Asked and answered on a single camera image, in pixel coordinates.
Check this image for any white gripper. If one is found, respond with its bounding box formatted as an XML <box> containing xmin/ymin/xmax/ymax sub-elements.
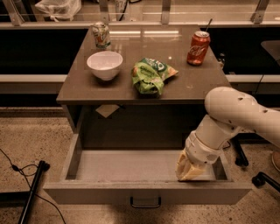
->
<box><xmin>176</xmin><ymin>131</ymin><xmax>221</xmax><ymax>181</ymax></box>

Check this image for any grey top drawer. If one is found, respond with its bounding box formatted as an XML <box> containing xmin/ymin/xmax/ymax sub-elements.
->
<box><xmin>43</xmin><ymin>104</ymin><xmax>253</xmax><ymax>209</ymax></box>

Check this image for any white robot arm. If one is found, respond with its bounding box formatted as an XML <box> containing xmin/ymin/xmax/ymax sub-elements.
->
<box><xmin>176</xmin><ymin>87</ymin><xmax>280</xmax><ymax>181</ymax></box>

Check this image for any grey drawer cabinet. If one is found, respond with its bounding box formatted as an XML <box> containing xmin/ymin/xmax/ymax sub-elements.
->
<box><xmin>57</xmin><ymin>25</ymin><xmax>229</xmax><ymax>150</ymax></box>

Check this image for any black stand leg right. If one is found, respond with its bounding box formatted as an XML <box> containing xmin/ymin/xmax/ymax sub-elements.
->
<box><xmin>231</xmin><ymin>137</ymin><xmax>249</xmax><ymax>167</ymax></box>

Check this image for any black stand leg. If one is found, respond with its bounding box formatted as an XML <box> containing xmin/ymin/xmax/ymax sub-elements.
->
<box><xmin>0</xmin><ymin>160</ymin><xmax>51</xmax><ymax>224</ymax></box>
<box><xmin>231</xmin><ymin>137</ymin><xmax>249</xmax><ymax>167</ymax></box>

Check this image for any black caster leg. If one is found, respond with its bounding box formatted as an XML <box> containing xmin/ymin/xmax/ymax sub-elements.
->
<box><xmin>252</xmin><ymin>171</ymin><xmax>280</xmax><ymax>193</ymax></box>

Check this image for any green chip bag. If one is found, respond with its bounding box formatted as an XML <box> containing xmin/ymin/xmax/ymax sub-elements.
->
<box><xmin>131</xmin><ymin>58</ymin><xmax>179</xmax><ymax>95</ymax></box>

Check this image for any red soda can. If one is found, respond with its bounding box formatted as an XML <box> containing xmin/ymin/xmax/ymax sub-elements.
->
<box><xmin>186</xmin><ymin>31</ymin><xmax>210</xmax><ymax>66</ymax></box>

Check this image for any white bowl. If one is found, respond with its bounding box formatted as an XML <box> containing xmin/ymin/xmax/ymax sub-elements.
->
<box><xmin>87</xmin><ymin>51</ymin><xmax>123</xmax><ymax>81</ymax></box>

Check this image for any black stand leg left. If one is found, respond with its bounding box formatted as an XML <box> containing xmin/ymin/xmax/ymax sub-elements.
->
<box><xmin>0</xmin><ymin>160</ymin><xmax>51</xmax><ymax>224</ymax></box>

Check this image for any green white soda can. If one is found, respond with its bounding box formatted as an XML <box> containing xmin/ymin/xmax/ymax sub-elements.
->
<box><xmin>92</xmin><ymin>22</ymin><xmax>110</xmax><ymax>49</ymax></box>

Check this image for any clear plastic bag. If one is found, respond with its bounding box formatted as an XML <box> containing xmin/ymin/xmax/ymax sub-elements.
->
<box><xmin>35</xmin><ymin>0</ymin><xmax>81</xmax><ymax>22</ymax></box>

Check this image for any black cable left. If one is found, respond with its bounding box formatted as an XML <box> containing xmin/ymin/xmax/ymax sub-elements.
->
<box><xmin>0</xmin><ymin>148</ymin><xmax>67</xmax><ymax>224</ymax></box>

